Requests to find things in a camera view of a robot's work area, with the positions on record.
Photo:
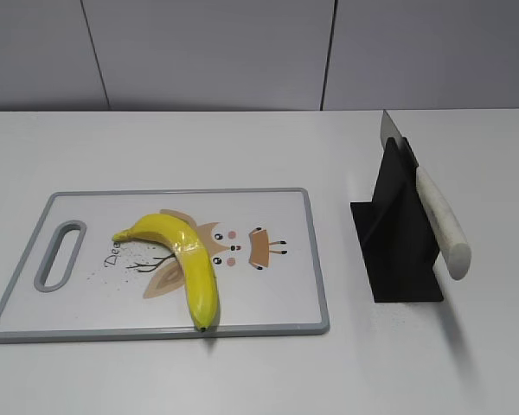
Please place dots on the white grey-rimmed cutting board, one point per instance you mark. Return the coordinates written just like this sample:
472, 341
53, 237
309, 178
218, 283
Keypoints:
73, 283

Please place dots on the yellow plastic banana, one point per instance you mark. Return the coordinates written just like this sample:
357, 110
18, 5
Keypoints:
192, 256

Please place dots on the white-handled cleaver knife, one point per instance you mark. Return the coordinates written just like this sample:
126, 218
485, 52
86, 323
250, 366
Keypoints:
451, 239

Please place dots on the black knife stand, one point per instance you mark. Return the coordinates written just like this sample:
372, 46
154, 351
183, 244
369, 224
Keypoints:
397, 242

